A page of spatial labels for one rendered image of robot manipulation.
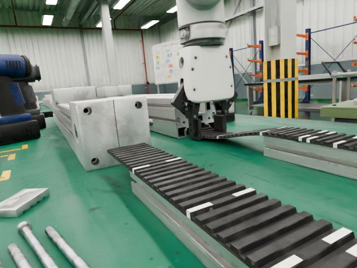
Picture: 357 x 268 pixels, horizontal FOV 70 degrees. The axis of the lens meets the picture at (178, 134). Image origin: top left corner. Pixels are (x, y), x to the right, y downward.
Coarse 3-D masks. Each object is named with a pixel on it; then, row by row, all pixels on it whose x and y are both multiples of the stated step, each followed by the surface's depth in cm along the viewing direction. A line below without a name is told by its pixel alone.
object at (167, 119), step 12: (120, 96) 91; (156, 96) 60; (168, 96) 54; (156, 108) 58; (168, 108) 53; (204, 108) 54; (156, 120) 60; (168, 120) 56; (180, 120) 51; (204, 120) 54; (168, 132) 55; (180, 132) 54
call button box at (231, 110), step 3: (231, 108) 67; (231, 111) 68; (213, 114) 65; (228, 114) 67; (231, 114) 68; (234, 114) 68; (228, 117) 67; (231, 117) 68; (234, 117) 68; (228, 120) 67; (231, 120) 68; (234, 120) 68
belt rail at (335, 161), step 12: (276, 144) 33; (288, 144) 32; (300, 144) 30; (312, 144) 29; (276, 156) 34; (288, 156) 32; (300, 156) 30; (312, 156) 30; (324, 156) 28; (336, 156) 26; (348, 156) 25; (312, 168) 29; (324, 168) 28; (336, 168) 27; (348, 168) 26
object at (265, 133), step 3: (273, 129) 36; (276, 129) 36; (279, 129) 35; (282, 129) 35; (285, 129) 35; (261, 132) 35; (264, 132) 35; (267, 132) 34; (270, 132) 34; (261, 135) 35; (264, 135) 34; (267, 135) 34
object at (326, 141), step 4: (328, 136) 29; (332, 136) 29; (336, 136) 29; (340, 136) 29; (344, 136) 29; (348, 136) 28; (352, 136) 29; (316, 140) 28; (320, 140) 28; (324, 140) 28; (328, 140) 27; (332, 140) 27; (336, 140) 27; (340, 140) 28; (316, 144) 28; (320, 144) 27; (324, 144) 27; (328, 144) 27
